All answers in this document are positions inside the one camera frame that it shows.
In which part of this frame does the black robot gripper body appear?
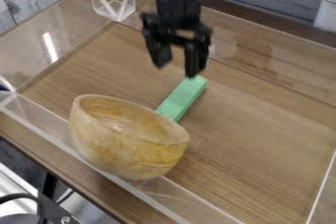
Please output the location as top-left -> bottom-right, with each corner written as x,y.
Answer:
140,13 -> 212,46

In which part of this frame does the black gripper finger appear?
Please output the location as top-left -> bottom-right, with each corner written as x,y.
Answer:
146,37 -> 172,68
184,41 -> 211,78

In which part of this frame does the green rectangular block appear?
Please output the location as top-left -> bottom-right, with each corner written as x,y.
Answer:
156,76 -> 208,122

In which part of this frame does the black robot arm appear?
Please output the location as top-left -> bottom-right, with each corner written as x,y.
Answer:
140,0 -> 212,78

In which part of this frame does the brown wooden bowl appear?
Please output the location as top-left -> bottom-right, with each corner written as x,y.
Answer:
70,94 -> 191,180

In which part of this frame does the white cylindrical container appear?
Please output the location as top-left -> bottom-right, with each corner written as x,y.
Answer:
314,0 -> 336,33

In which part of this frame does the black table leg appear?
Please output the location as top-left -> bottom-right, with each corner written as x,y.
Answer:
42,173 -> 58,199

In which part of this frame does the clear acrylic corner bracket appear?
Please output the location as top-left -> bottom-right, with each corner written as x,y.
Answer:
92,0 -> 135,23

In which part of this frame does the clear acrylic tray wall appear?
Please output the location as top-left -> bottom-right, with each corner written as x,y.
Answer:
0,75 -> 247,224

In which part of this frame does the black metal bracket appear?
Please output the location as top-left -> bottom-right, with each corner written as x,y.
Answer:
39,194 -> 83,224

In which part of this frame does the black cable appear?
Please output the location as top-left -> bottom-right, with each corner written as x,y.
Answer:
0,193 -> 44,224

